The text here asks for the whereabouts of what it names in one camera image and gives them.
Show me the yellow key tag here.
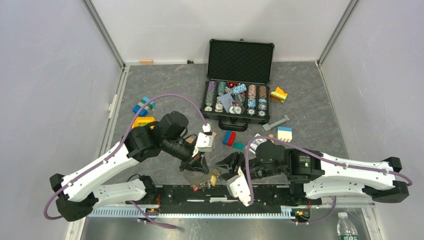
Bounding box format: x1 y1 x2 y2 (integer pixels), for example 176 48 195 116
209 174 218 186

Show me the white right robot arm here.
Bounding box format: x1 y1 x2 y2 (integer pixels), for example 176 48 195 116
217 140 410 205

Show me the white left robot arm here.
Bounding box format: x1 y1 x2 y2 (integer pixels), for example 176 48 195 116
49 111 214 222

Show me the teal flat piece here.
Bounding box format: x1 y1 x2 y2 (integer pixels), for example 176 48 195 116
232 142 245 151

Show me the blue red brick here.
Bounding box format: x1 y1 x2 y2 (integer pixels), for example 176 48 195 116
222 130 236 147

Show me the blue playing card box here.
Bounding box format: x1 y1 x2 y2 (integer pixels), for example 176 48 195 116
248 138 267 155

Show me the grey plastic bolt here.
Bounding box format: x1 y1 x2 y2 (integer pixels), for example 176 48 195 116
261 115 290 132

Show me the blue white brick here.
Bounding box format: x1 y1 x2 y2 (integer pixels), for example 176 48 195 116
277 126 293 143

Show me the black poker chip case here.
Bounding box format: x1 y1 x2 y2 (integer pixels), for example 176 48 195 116
200 39 275 132

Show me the yellow window brick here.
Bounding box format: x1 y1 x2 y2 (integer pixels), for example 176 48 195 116
131 116 156 129

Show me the blue grey green brick stack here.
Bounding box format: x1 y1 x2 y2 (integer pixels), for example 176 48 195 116
132 96 157 117

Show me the yellow orange brick pile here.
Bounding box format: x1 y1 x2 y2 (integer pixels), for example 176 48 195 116
270 87 288 103

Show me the plastic water bottle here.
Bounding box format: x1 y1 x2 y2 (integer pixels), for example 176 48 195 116
337 212 359 240

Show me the wooden block on ledge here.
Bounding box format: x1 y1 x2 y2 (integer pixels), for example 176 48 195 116
139 59 154 65

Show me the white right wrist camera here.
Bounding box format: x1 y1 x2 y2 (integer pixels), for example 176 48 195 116
226 167 252 207

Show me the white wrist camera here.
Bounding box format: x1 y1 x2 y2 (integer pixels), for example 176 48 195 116
195 123 215 152
226 167 252 207

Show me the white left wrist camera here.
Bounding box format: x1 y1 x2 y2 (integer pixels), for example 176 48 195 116
195 123 215 152

